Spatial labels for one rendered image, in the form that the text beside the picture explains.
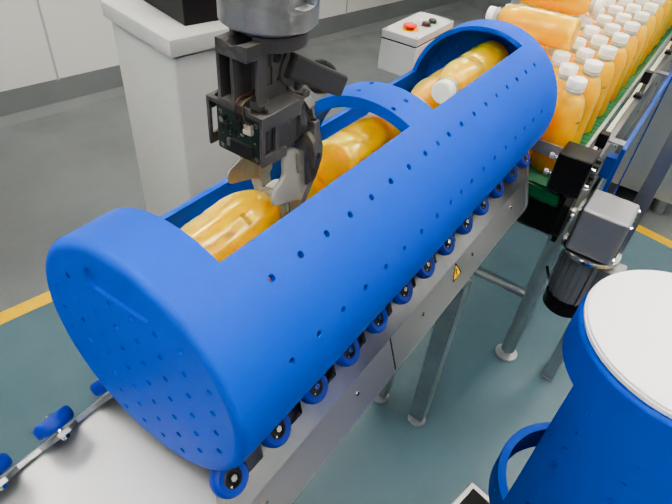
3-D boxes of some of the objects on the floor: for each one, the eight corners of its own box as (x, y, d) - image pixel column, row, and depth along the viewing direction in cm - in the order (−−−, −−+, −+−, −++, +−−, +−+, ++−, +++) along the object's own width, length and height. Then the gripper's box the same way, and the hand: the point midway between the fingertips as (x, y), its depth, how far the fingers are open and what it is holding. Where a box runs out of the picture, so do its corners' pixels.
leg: (404, 420, 176) (444, 281, 136) (412, 408, 180) (454, 269, 139) (419, 430, 174) (465, 291, 133) (428, 418, 178) (475, 279, 137)
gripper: (181, 20, 48) (201, 212, 62) (282, 59, 43) (279, 256, 58) (248, -1, 53) (252, 180, 68) (343, 32, 49) (327, 218, 63)
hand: (281, 194), depth 64 cm, fingers closed on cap, 4 cm apart
